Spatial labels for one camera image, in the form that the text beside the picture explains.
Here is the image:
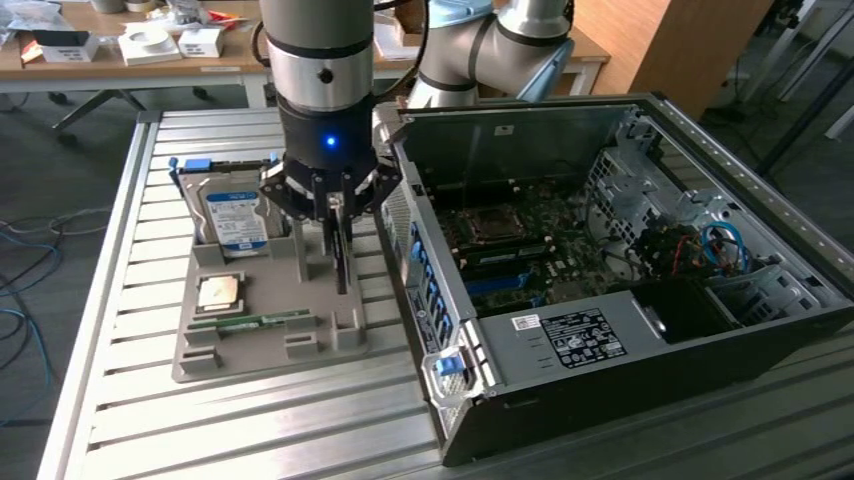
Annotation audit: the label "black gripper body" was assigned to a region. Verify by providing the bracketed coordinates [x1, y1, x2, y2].
[276, 97, 377, 206]

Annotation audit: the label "Nvidia GPU card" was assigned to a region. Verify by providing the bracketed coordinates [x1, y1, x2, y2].
[323, 197, 355, 297]

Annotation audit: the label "blue expansion slot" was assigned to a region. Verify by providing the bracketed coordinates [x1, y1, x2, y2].
[466, 277, 535, 297]

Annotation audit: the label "hard disk in blue caddy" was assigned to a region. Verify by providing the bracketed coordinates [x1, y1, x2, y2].
[166, 155, 292, 259]

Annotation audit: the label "CPU socket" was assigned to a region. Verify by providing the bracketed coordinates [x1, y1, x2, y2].
[459, 204, 529, 246]

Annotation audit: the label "white paper stack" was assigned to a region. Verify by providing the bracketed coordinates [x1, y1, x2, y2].
[371, 22, 423, 61]

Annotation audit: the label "CPU chip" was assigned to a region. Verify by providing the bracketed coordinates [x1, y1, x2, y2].
[196, 272, 247, 315]

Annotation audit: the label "installed RAM stick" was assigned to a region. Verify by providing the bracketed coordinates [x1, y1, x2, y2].
[459, 242, 555, 274]

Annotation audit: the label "grey parts rack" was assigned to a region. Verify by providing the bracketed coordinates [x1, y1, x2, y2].
[171, 187, 373, 385]

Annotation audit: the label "small white box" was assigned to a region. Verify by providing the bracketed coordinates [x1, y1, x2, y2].
[178, 27, 226, 59]

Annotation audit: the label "green RAM stick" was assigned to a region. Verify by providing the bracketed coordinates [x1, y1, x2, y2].
[186, 308, 314, 331]

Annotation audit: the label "wooden desk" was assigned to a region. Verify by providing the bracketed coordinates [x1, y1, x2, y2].
[0, 0, 613, 109]

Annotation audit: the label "white box with round hole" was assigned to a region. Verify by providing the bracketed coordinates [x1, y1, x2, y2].
[118, 27, 183, 67]

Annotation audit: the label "green motherboard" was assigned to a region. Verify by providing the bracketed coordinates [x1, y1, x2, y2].
[433, 184, 642, 319]

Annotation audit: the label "grey power supply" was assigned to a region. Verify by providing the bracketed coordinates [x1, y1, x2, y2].
[466, 292, 669, 396]

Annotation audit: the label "metal disk bay cage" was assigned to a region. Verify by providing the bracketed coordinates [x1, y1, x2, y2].
[586, 144, 689, 246]

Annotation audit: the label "black and white box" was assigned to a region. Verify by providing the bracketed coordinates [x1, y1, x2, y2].
[31, 29, 100, 64]

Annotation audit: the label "black open PC case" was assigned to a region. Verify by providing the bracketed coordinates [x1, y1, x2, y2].
[367, 92, 854, 469]

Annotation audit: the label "wooden cabinet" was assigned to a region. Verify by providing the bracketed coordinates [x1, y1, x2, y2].
[573, 0, 780, 121]

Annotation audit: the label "blue floor cables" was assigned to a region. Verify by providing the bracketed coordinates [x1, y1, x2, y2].
[0, 207, 112, 426]

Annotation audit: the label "blue SATA wire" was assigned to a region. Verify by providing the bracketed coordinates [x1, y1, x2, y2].
[699, 219, 753, 274]

